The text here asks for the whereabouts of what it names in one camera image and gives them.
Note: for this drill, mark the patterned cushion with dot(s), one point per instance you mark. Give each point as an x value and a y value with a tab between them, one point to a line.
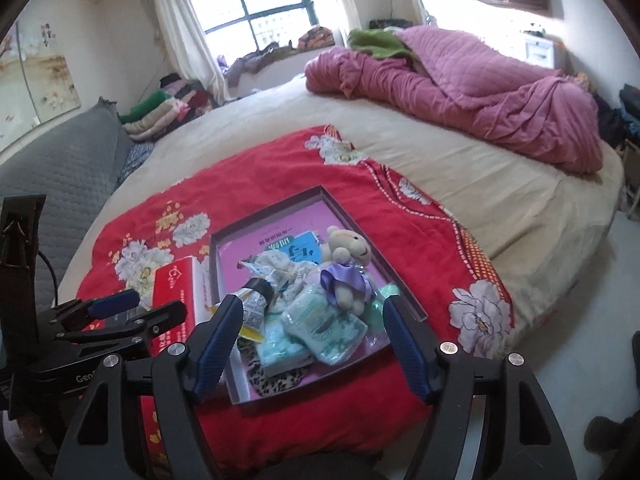
315	37

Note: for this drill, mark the red floral blanket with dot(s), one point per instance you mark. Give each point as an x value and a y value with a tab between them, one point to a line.
280	170

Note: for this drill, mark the purple and blue book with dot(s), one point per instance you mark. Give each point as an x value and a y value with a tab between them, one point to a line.
250	247

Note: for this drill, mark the leopard print scrunchie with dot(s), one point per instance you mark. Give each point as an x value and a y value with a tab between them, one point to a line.
270	385

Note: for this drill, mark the blue patterned pillow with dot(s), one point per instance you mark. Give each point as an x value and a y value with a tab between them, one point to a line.
135	157

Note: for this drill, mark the beige bed sheet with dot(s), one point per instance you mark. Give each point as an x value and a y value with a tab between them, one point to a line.
475	195

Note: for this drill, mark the mint green tissue packet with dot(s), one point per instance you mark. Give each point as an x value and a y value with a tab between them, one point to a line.
280	350
320	330

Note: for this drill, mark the wall painting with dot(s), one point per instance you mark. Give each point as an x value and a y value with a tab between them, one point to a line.
40	75

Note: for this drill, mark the dark shoe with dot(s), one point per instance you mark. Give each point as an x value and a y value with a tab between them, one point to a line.
610	435

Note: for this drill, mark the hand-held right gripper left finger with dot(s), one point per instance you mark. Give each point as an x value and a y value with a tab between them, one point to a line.
215	345

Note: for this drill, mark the grey quilted headboard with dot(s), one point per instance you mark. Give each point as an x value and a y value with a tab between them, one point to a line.
65	160

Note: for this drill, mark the dark clothes pile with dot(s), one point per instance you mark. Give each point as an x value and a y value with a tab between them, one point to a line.
612	120

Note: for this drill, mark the green blanket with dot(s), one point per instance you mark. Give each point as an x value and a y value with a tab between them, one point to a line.
375	40

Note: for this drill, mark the pink quilt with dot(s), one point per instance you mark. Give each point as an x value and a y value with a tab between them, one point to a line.
475	80

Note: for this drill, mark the pile of folded clothes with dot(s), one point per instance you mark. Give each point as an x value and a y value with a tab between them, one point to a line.
155	115

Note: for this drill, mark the dark shallow box tray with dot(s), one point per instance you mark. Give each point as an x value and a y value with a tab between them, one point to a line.
265	216

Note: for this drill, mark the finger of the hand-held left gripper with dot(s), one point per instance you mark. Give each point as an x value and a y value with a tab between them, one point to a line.
155	320
115	302

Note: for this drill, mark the white teddy bear plush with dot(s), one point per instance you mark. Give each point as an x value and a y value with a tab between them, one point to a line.
345	250

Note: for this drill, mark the red tissue box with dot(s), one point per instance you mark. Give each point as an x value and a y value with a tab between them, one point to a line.
175	280

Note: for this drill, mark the dark clothes on windowsill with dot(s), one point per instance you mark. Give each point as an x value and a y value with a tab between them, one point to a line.
255	57

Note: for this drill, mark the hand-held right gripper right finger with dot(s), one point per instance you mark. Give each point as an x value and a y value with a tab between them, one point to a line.
405	345

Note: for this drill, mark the small mint green object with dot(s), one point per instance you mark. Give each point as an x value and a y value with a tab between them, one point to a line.
387	292

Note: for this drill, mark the white nightstand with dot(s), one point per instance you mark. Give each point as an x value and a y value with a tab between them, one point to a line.
540	50

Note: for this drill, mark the tube with black cap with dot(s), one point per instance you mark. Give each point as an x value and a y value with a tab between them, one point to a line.
255	305

